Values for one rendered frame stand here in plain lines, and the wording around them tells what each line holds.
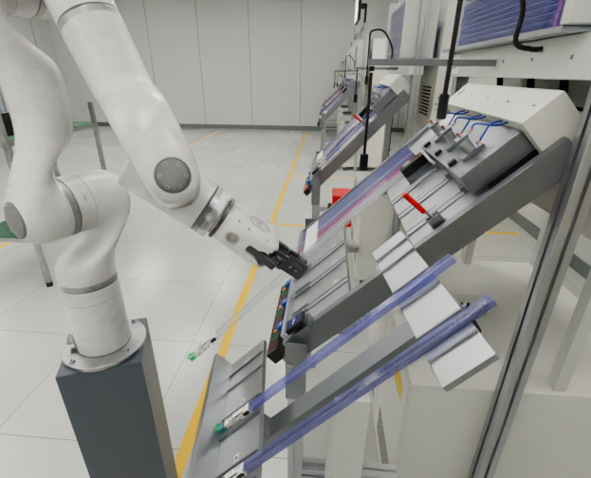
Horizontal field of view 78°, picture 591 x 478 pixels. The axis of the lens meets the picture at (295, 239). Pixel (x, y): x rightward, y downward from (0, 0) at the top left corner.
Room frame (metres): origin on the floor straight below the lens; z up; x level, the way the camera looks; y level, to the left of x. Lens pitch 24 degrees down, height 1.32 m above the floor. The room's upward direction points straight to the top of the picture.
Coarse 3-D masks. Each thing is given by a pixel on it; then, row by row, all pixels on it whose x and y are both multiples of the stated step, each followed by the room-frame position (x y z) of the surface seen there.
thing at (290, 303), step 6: (300, 234) 1.33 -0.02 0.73; (300, 240) 1.27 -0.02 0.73; (300, 246) 1.23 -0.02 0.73; (294, 282) 0.97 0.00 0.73; (294, 288) 0.94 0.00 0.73; (288, 294) 0.90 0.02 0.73; (294, 294) 0.91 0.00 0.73; (288, 300) 0.87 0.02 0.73; (294, 300) 0.89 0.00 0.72; (288, 306) 0.84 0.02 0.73; (294, 306) 0.86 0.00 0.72; (288, 312) 0.81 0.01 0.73; (288, 318) 0.79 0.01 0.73; (282, 330) 0.74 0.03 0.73; (282, 336) 0.72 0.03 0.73
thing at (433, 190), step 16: (416, 144) 1.29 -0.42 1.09; (432, 160) 1.06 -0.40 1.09; (432, 176) 0.96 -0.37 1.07; (400, 192) 1.03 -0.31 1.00; (416, 192) 0.95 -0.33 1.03; (432, 192) 0.88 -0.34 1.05; (448, 192) 0.82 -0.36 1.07; (480, 192) 0.72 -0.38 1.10; (400, 208) 0.93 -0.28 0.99; (432, 208) 0.81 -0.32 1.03; (448, 208) 0.76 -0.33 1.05; (416, 224) 0.79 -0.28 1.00; (416, 240) 0.73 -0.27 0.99
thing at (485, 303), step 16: (480, 304) 0.37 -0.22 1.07; (496, 304) 0.37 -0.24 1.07; (464, 320) 0.36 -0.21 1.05; (432, 336) 0.37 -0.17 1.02; (448, 336) 0.36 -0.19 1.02; (416, 352) 0.36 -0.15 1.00; (384, 368) 0.37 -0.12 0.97; (400, 368) 0.36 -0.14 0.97; (368, 384) 0.36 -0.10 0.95; (336, 400) 0.37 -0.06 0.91; (352, 400) 0.36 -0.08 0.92; (320, 416) 0.36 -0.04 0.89; (288, 432) 0.36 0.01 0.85; (304, 432) 0.35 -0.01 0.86; (272, 448) 0.36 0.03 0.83; (256, 464) 0.35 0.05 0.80
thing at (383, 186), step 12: (372, 192) 0.59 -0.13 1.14; (384, 192) 0.58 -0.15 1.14; (360, 204) 0.58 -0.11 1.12; (348, 216) 0.58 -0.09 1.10; (336, 228) 0.58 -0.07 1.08; (324, 240) 0.57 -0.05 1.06; (312, 252) 0.57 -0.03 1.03; (288, 276) 0.57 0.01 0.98; (264, 288) 0.58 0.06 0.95; (252, 300) 0.57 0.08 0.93; (240, 312) 0.57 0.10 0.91; (228, 324) 0.57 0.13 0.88; (216, 336) 0.57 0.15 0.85; (192, 360) 0.56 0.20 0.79
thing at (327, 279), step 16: (336, 240) 1.06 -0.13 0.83; (320, 256) 1.04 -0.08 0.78; (336, 256) 0.95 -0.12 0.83; (320, 272) 0.94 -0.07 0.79; (336, 272) 0.86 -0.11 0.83; (304, 288) 0.92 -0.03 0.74; (320, 288) 0.85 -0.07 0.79; (336, 288) 0.78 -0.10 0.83; (304, 304) 0.83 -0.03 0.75; (320, 304) 0.77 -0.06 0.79
